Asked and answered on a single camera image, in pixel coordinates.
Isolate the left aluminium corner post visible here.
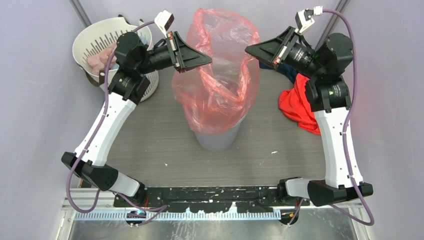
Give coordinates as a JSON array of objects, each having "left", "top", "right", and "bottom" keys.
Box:
[{"left": 69, "top": 0, "right": 92, "bottom": 27}]

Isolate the aluminium frame rail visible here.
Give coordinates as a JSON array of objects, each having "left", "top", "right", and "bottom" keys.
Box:
[{"left": 61, "top": 186, "right": 364, "bottom": 221}]

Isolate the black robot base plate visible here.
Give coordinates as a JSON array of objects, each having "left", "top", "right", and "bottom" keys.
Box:
[{"left": 113, "top": 185, "right": 301, "bottom": 214}]

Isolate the pink plastic bag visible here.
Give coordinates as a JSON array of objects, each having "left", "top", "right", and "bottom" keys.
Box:
[{"left": 87, "top": 43, "right": 117, "bottom": 76}]

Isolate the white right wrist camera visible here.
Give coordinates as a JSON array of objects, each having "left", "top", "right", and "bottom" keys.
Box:
[{"left": 295, "top": 5, "right": 323, "bottom": 35}]

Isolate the white slotted laundry basket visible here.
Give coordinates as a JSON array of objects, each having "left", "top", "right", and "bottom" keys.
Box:
[{"left": 72, "top": 15, "right": 159, "bottom": 102}]

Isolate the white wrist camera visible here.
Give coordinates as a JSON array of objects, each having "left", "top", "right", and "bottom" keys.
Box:
[
  {"left": 295, "top": 5, "right": 323, "bottom": 35},
  {"left": 154, "top": 10, "right": 175, "bottom": 37}
]

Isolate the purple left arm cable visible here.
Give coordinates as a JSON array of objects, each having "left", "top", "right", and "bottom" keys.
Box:
[{"left": 65, "top": 19, "right": 170, "bottom": 228}]

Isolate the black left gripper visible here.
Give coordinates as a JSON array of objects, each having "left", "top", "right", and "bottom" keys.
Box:
[{"left": 137, "top": 31, "right": 213, "bottom": 76}]

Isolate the grey plastic trash bin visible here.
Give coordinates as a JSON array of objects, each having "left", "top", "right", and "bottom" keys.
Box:
[{"left": 194, "top": 121, "right": 242, "bottom": 151}]

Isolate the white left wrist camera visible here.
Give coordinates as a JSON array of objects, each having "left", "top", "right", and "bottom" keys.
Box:
[{"left": 154, "top": 10, "right": 175, "bottom": 37}]

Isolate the red cloth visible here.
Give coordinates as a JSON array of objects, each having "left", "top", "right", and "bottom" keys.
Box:
[{"left": 278, "top": 73, "right": 321, "bottom": 136}]

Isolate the navy blue cloth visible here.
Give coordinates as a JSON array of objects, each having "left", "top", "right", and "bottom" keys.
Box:
[{"left": 259, "top": 62, "right": 299, "bottom": 85}]

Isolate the aluminium corner post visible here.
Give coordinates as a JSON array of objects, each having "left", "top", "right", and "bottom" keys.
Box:
[
  {"left": 69, "top": 0, "right": 92, "bottom": 27},
  {"left": 315, "top": 0, "right": 350, "bottom": 50}
]

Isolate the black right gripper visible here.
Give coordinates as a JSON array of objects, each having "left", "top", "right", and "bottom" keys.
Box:
[{"left": 245, "top": 25, "right": 324, "bottom": 79}]

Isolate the right aluminium corner post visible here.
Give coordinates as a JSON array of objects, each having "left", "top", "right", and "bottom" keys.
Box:
[{"left": 315, "top": 0, "right": 350, "bottom": 50}]

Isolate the red plastic trash bag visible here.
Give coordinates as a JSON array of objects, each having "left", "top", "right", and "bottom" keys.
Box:
[{"left": 172, "top": 8, "right": 260, "bottom": 135}]

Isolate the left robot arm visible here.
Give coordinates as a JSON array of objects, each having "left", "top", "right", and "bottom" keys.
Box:
[{"left": 61, "top": 31, "right": 212, "bottom": 207}]

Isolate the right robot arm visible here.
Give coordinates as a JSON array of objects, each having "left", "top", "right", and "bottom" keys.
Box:
[{"left": 245, "top": 26, "right": 374, "bottom": 207}]

